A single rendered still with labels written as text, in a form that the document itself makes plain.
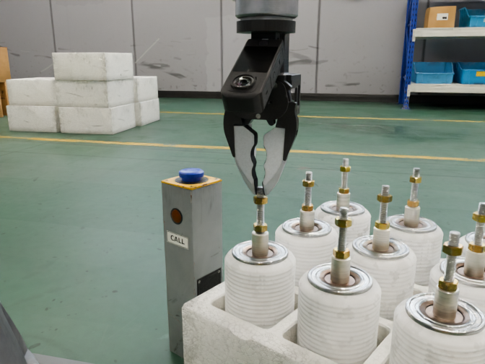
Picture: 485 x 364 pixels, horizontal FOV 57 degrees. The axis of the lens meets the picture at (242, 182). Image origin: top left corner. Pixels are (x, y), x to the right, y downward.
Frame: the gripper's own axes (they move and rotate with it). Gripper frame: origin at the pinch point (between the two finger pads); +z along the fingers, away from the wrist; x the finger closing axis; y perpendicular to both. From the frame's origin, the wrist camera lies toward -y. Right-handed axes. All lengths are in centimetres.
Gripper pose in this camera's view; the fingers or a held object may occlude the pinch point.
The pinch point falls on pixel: (259, 186)
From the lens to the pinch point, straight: 57.5
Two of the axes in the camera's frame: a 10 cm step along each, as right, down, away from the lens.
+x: -9.5, -0.8, 3.0
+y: 3.1, -2.5, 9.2
